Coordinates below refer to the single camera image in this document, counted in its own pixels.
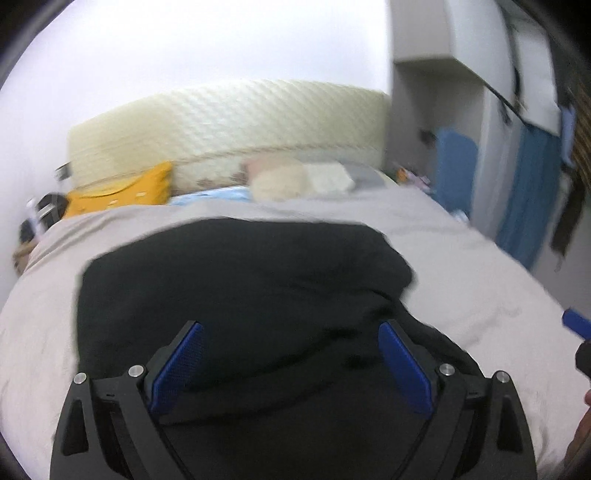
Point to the wall socket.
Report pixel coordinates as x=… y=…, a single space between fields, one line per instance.
x=63 y=172

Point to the yellow pillow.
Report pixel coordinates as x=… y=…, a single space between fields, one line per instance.
x=151 y=188

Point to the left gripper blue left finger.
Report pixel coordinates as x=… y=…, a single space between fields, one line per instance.
x=109 y=428

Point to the brown plaid garment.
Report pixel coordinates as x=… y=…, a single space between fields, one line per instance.
x=579 y=173

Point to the light blue sheet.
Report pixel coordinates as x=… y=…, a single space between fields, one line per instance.
x=233 y=193

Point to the person's right hand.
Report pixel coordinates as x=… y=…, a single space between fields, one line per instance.
x=580 y=444

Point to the cream quilted headboard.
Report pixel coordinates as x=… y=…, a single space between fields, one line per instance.
x=206 y=136

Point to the grey bed cover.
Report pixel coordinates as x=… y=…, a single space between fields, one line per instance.
x=465 y=286

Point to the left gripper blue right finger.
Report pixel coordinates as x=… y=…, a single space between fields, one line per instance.
x=475 y=427

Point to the grey white wardrobe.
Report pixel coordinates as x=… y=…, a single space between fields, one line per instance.
x=482 y=69

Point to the wooden nightstand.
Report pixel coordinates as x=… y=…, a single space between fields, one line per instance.
x=21 y=256

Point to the blue cushioned chair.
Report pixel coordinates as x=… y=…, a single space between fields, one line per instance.
x=456 y=157

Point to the black padded jacket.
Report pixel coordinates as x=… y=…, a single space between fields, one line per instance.
x=292 y=384

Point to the bottles on side shelf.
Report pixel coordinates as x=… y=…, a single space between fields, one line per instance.
x=408 y=177

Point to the blue curtain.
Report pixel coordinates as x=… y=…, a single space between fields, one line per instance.
x=532 y=197

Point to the beige patchwork pillow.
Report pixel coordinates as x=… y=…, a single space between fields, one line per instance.
x=281 y=177

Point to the black bag on nightstand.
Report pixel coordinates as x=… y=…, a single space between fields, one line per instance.
x=52 y=208

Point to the white spray bottle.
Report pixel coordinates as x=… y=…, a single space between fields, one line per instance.
x=33 y=217

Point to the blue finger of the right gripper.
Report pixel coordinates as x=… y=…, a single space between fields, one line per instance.
x=577 y=323

